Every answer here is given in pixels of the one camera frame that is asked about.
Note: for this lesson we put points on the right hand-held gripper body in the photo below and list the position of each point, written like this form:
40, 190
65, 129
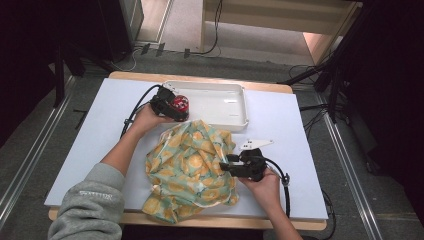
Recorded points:
253, 165

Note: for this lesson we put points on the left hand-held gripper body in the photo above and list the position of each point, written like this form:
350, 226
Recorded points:
161, 101

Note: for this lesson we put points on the red round can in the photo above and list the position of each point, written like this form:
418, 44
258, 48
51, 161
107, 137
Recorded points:
180, 102

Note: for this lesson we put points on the white plastic tray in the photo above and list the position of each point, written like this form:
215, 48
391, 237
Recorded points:
213, 103

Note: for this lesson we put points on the lemon print cloth bag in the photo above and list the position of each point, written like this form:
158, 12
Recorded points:
190, 166

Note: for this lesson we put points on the person's left hand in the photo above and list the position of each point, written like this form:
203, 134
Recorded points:
146, 120

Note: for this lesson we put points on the person's right hand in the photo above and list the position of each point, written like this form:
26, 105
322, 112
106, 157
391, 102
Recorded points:
266, 190

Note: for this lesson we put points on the wooden table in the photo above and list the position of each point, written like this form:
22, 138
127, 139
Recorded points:
233, 223

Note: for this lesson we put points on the dark cabinet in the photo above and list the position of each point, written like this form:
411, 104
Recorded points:
116, 26

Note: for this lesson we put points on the black metal stand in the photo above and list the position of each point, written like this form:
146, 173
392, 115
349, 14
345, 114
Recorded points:
60, 76

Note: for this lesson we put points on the black tripod stand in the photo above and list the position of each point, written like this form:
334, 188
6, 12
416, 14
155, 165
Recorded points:
333, 73

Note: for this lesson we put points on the grey sweatshirt sleeve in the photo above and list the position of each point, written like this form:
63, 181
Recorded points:
86, 206

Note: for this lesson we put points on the light wooden desk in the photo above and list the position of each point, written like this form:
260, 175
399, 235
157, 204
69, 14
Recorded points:
266, 16

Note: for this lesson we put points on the aluminium floor rail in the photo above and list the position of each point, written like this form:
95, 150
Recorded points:
350, 173
36, 140

